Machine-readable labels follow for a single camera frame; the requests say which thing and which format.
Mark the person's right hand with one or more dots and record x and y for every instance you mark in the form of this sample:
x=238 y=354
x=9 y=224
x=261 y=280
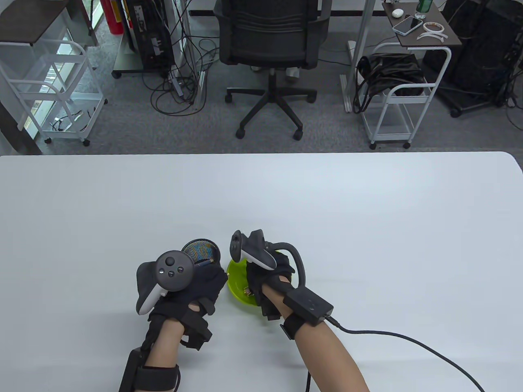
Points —
x=255 y=279

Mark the person's left hand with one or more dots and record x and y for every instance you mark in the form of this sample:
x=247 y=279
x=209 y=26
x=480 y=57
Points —
x=200 y=290

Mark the grey and white controller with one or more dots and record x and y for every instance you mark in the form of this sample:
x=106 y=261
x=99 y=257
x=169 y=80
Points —
x=173 y=269
x=255 y=251

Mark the person's left forearm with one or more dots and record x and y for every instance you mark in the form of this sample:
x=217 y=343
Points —
x=163 y=347

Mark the person's right forearm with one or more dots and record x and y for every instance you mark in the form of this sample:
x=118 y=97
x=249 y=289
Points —
x=327 y=359

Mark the lime green plastic bowl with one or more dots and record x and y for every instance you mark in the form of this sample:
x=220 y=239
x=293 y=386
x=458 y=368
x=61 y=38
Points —
x=237 y=281

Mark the black mesh pen holder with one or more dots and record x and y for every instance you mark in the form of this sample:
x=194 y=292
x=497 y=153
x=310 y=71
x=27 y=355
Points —
x=200 y=249

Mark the black wrist sensor box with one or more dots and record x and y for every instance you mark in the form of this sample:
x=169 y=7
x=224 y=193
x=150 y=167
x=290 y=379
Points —
x=130 y=369
x=308 y=305

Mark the dark power strip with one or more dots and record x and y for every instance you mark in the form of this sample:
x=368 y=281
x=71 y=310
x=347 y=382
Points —
x=177 y=85

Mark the black office chair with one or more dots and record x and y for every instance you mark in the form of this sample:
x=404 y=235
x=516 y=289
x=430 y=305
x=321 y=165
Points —
x=269 y=45

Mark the grey wheeled platform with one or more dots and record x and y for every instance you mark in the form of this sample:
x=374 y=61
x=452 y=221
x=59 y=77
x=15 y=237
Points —
x=124 y=61

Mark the black bag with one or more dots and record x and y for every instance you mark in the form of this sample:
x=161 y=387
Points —
x=392 y=69

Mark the white desk leg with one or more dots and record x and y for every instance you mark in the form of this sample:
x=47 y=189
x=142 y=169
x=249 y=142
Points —
x=359 y=41
x=184 y=24

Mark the black computer tower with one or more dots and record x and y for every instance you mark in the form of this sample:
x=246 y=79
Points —
x=147 y=32

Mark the white side table brown top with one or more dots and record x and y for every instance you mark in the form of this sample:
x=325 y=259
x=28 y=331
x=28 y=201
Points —
x=406 y=40

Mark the red fire extinguisher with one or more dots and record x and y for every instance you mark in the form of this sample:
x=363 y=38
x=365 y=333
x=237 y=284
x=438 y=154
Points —
x=110 y=16

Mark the smartphone with light case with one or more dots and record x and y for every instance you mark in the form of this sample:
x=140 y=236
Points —
x=407 y=25

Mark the white curved headband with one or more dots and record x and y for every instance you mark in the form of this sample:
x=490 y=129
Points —
x=429 y=36

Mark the white earbuds case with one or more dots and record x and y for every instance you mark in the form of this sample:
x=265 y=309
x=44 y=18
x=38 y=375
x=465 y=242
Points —
x=397 y=12

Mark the white tape roll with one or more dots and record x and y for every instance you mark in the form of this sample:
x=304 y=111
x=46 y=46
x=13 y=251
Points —
x=425 y=27

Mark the white cart with brown top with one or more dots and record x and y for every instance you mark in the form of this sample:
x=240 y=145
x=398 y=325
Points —
x=28 y=20

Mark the green bottle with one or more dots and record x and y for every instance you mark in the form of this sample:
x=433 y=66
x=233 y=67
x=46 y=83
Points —
x=424 y=7

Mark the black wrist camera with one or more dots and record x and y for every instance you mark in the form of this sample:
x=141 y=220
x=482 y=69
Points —
x=198 y=332
x=271 y=313

